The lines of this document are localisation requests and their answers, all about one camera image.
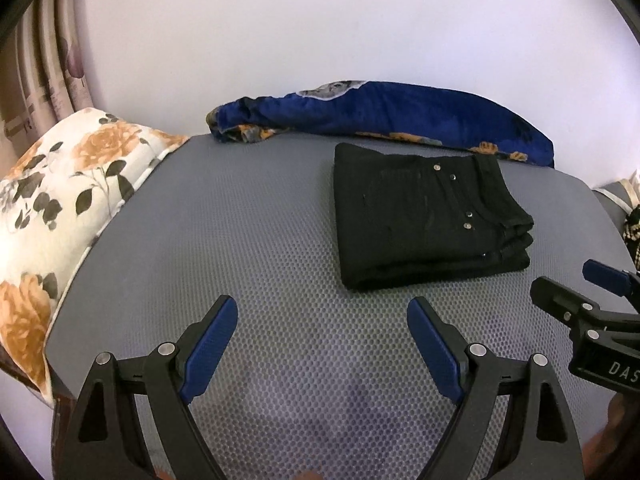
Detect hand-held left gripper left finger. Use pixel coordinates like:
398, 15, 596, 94
62, 295, 238, 480

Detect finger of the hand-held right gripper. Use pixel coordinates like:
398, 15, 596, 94
530, 276, 603, 343
582, 259, 640, 306

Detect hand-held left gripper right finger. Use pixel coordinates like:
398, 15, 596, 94
406, 296, 583, 480

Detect black pants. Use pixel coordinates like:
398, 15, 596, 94
332, 142, 536, 291

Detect black and white striped cloth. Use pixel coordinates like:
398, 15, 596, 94
620, 204, 640, 272

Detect grey pillow with white piping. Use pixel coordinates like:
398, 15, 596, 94
592, 179, 638, 233

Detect grey honeycomb mat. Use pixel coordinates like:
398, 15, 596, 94
45, 132, 640, 480

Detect floral print pillow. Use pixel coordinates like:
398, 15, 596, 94
0, 107, 191, 406

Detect blue printed blanket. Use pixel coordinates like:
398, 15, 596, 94
205, 80, 556, 168

